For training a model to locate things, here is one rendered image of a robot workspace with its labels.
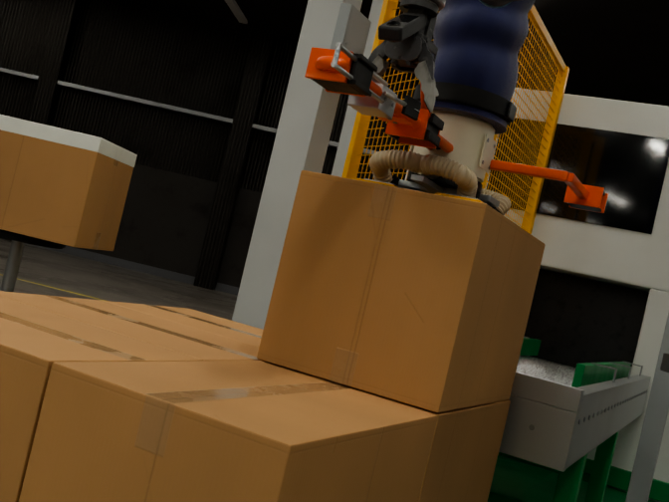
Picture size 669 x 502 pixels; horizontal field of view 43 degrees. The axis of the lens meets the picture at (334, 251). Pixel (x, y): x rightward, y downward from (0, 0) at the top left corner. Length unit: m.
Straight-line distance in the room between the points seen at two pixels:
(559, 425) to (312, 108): 1.68
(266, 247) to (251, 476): 2.29
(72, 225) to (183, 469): 2.07
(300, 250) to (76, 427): 0.67
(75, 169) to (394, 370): 1.81
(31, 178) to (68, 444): 2.04
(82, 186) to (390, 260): 1.71
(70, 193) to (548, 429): 1.83
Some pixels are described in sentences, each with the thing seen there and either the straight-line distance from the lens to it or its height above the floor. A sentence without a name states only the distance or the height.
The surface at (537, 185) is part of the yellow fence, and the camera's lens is 4.66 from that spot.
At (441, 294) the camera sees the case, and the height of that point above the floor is 0.76.
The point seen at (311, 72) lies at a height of 1.06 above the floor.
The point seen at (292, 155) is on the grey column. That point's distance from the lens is 3.33.
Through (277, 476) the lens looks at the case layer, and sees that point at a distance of 1.07.
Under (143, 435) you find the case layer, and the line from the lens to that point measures 1.17.
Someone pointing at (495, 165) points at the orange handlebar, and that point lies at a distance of 1.94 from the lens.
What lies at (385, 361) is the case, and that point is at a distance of 1.63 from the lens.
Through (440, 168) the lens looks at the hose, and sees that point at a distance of 1.73.
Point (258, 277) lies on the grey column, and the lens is 3.32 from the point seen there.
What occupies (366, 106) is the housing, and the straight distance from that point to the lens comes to 1.48.
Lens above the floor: 0.77
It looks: 1 degrees up
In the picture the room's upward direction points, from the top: 13 degrees clockwise
